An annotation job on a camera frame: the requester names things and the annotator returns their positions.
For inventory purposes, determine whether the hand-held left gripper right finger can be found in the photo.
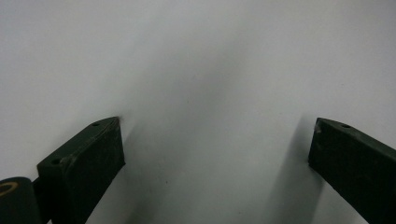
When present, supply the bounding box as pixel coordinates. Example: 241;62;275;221
307;117;396;224

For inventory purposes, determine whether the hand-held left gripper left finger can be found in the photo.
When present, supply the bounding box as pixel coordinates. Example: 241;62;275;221
36;116;126;224

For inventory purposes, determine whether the white paper table cover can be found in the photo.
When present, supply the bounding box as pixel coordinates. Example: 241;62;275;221
0;0;396;224

